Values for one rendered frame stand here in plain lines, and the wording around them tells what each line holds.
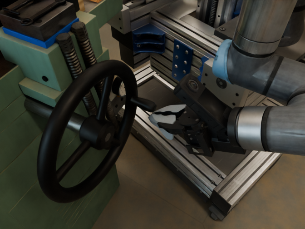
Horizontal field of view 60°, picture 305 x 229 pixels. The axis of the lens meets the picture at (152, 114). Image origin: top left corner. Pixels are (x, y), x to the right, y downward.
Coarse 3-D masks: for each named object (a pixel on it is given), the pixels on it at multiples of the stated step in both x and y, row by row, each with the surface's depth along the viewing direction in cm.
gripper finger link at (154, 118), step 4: (152, 116) 57; (156, 116) 56; (160, 116) 56; (164, 116) 55; (168, 116) 54; (172, 116) 54; (152, 120) 56; (156, 120) 55; (160, 120) 54; (164, 120) 54; (168, 120) 53; (172, 120) 53; (156, 124) 55; (160, 128) 57; (164, 132) 57; (168, 136) 57; (172, 136) 56
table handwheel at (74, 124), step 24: (96, 72) 43; (120, 72) 49; (72, 96) 39; (48, 120) 39; (72, 120) 52; (96, 120) 50; (48, 144) 39; (96, 144) 49; (120, 144) 63; (48, 168) 40; (96, 168) 61; (48, 192) 43; (72, 192) 50
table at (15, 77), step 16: (112, 0) 71; (112, 16) 73; (0, 64) 52; (0, 80) 49; (16, 80) 52; (32, 80) 53; (0, 96) 50; (16, 96) 54; (32, 96) 53; (48, 96) 50
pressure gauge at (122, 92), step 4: (116, 80) 80; (120, 80) 79; (116, 84) 79; (120, 84) 79; (112, 88) 80; (116, 88) 80; (120, 88) 79; (124, 88) 82; (116, 92) 80; (120, 92) 81; (124, 92) 83; (120, 96) 82
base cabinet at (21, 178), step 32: (96, 96) 81; (32, 160) 65; (64, 160) 78; (96, 160) 97; (0, 192) 59; (32, 192) 69; (96, 192) 107; (0, 224) 63; (32, 224) 75; (64, 224) 93
